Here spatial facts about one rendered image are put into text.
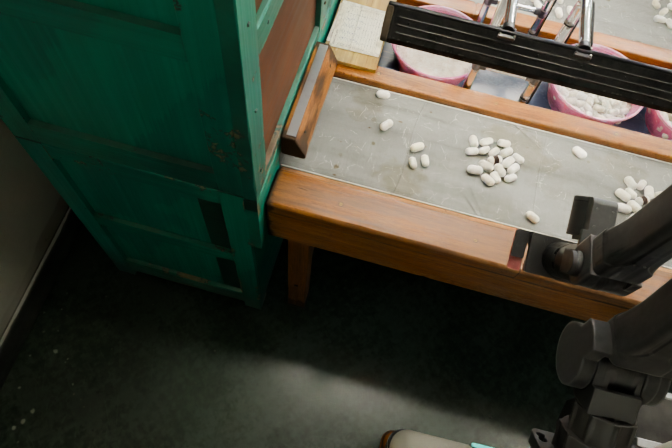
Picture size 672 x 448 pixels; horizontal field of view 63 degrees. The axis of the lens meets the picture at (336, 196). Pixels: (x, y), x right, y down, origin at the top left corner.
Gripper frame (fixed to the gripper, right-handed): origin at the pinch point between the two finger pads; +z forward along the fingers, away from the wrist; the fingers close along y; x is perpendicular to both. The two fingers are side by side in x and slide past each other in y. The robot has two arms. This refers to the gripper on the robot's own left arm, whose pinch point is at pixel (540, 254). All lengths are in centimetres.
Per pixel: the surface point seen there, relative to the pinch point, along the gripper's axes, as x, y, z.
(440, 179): -12.2, 15.5, 35.0
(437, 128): -25, 18, 42
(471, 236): -0.4, 7.0, 26.2
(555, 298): 9.1, -16.5, 31.8
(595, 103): -44, -23, 53
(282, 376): 58, 44, 82
